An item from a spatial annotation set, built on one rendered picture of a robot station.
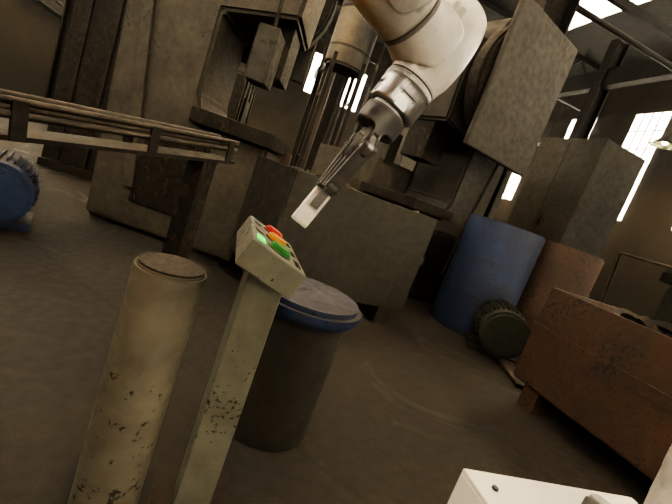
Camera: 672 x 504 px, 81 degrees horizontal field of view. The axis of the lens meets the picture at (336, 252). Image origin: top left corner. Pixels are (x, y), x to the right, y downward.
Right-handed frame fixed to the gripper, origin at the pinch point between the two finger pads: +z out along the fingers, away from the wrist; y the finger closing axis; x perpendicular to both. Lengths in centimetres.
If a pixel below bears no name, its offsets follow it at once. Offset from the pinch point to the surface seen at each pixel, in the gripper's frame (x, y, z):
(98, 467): -1, 3, 57
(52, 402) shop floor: -12, -32, 79
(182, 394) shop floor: 15, -45, 68
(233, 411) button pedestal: 14.0, -2.0, 39.8
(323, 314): 25.0, -24.1, 19.1
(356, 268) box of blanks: 75, -146, 12
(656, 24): 473, -689, -748
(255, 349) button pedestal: 9.4, -2.1, 27.2
